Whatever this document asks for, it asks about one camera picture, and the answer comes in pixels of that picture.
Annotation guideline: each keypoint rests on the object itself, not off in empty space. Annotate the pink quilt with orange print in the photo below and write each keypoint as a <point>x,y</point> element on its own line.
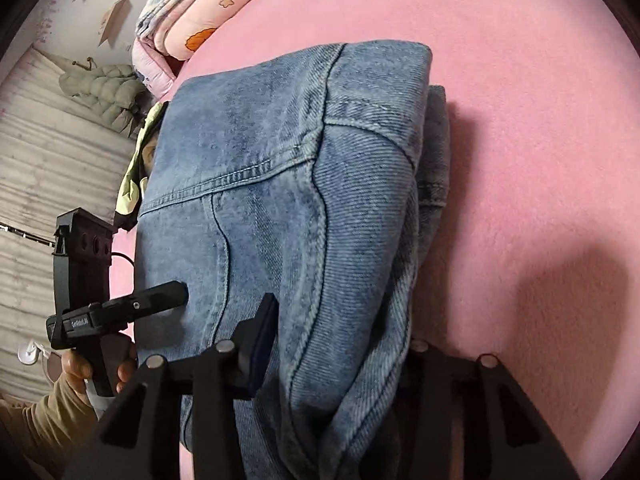
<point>200,20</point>

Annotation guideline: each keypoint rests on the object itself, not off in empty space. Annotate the light green black garment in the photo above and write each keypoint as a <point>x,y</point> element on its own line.
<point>134,180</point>

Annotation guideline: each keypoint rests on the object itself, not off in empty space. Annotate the blue denim jacket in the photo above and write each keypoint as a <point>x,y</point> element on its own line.
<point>300,210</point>

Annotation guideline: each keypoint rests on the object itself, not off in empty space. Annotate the white plastic object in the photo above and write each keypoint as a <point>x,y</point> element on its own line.
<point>32,354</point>

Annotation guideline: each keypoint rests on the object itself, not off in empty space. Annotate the person's left forearm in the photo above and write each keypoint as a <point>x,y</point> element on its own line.
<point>40,430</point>

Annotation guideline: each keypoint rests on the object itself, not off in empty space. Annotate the pink bed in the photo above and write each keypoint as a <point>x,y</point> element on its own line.
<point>525,160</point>

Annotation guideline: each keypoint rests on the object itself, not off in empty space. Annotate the pink pillow with blue print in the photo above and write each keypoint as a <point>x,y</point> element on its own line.
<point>152,70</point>

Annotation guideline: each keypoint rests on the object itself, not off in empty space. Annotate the beige puffer coat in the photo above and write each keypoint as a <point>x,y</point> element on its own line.
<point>107,92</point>

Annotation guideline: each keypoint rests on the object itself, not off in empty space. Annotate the person's left hand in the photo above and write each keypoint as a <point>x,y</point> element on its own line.
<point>77,367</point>

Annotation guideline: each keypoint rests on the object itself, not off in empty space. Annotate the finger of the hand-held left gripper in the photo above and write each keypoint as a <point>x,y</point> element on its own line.
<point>150,300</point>

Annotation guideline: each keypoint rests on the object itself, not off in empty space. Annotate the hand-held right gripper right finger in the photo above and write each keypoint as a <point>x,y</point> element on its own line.
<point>427,377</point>

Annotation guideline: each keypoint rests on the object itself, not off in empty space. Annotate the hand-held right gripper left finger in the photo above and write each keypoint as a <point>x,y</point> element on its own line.
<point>261,355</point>

